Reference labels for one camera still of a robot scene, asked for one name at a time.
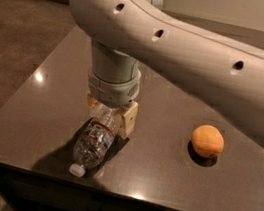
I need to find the clear plastic water bottle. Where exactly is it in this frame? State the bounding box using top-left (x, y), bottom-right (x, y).
top-left (69, 105), bottom-right (118, 178)

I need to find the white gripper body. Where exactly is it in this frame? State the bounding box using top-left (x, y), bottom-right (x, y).
top-left (88, 70), bottom-right (141, 109)

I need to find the orange fruit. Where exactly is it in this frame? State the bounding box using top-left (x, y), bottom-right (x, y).
top-left (191, 125), bottom-right (225, 158)

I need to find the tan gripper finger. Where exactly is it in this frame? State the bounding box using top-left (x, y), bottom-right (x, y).
top-left (87, 93), bottom-right (101, 115)
top-left (116, 102), bottom-right (139, 139)

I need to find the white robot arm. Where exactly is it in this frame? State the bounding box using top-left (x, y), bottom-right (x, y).
top-left (69, 0), bottom-right (264, 148)

